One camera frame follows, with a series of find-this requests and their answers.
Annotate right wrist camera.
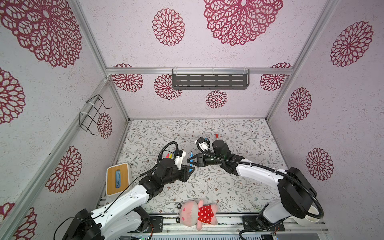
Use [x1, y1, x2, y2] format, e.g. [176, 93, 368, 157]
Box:
[197, 137, 211, 153]

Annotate blue highlighter pen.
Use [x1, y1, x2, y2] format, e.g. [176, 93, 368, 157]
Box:
[189, 151, 194, 172]

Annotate dark grey wall shelf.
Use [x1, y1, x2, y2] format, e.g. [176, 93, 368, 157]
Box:
[171, 69, 250, 90]

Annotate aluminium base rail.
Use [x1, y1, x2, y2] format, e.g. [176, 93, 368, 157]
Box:
[150, 213, 330, 236]

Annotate white wooden-top box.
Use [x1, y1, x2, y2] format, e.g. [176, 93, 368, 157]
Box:
[106, 163, 132, 197]

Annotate white cup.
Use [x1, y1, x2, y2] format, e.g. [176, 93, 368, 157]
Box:
[292, 206, 319, 227]

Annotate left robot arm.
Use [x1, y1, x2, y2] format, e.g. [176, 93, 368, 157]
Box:
[63, 158, 195, 240]

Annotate pink plush pig toy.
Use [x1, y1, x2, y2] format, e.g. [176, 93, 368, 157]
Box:
[176, 200, 219, 231]

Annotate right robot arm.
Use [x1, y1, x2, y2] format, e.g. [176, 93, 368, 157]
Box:
[187, 138, 324, 234]

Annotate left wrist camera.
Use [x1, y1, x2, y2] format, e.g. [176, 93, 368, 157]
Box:
[174, 150, 186, 170]

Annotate black wire wall rack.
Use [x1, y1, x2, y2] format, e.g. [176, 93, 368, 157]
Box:
[78, 95, 113, 139]

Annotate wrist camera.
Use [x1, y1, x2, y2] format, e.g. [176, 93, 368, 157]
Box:
[174, 150, 186, 170]
[197, 137, 211, 153]

